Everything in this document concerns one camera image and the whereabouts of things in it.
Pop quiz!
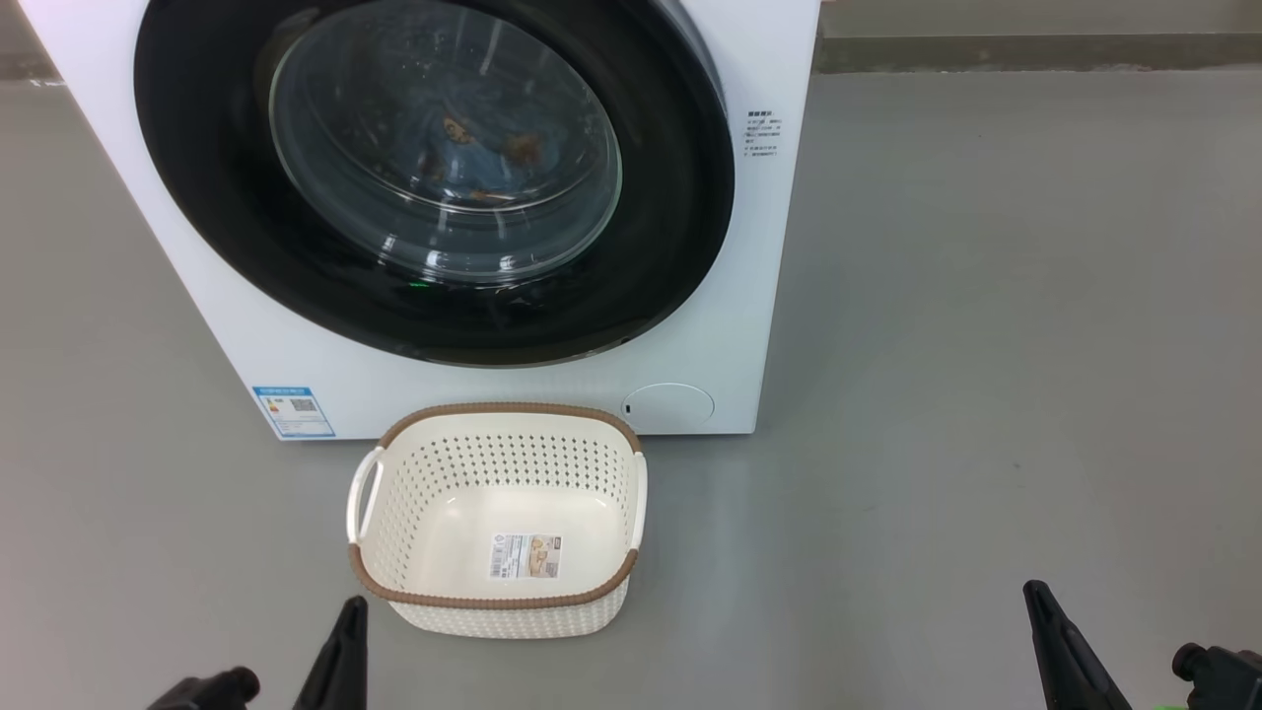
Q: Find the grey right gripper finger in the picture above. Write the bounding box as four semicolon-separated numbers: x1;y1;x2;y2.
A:
1022;580;1135;710

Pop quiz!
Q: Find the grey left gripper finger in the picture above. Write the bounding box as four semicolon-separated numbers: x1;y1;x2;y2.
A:
293;596;369;710

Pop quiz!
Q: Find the blue bear print clothing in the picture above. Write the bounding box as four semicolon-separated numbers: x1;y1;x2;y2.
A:
394;79;593;213

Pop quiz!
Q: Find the cream perforated laundry basket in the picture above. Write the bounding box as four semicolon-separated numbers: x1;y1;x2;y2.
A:
345;401;649;640

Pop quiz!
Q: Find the basket product label sticker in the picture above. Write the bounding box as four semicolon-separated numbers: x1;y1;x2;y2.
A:
490;533;563;582

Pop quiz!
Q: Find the white front-load washing machine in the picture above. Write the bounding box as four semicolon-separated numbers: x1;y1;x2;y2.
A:
20;0;821;442

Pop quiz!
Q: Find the blue energy label sticker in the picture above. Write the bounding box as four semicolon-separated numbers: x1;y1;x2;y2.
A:
251;385;336;440

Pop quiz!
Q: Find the white warning text label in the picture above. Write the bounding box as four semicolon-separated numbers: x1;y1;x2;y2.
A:
744;110;784;160

